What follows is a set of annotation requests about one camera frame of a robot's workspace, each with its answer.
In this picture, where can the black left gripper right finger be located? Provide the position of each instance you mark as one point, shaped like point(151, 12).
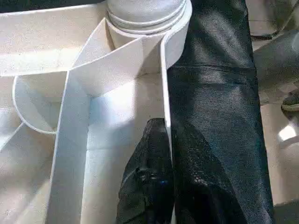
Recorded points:
point(203, 186)

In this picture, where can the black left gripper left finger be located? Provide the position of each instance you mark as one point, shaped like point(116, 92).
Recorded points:
point(147, 182)

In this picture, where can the white plastic table top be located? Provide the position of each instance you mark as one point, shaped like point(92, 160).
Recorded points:
point(56, 93)

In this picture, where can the white plastic table leg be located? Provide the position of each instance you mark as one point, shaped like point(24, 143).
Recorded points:
point(145, 11)

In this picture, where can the black table mat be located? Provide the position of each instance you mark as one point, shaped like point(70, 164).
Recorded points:
point(215, 93)

